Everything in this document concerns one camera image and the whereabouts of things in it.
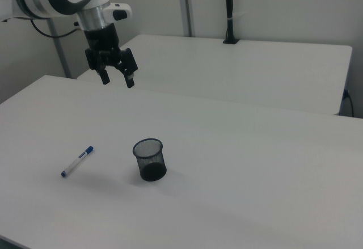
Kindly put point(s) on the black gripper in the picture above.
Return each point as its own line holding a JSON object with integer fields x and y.
{"x": 103, "y": 44}

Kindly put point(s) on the white rear table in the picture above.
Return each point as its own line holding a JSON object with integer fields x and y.
{"x": 235, "y": 70}

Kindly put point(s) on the black mesh pen cup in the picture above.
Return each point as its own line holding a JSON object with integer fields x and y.
{"x": 149, "y": 161}

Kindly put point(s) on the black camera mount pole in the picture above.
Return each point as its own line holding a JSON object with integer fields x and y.
{"x": 230, "y": 10}

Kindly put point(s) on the blue white marker pen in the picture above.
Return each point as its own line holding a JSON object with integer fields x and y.
{"x": 77, "y": 161}

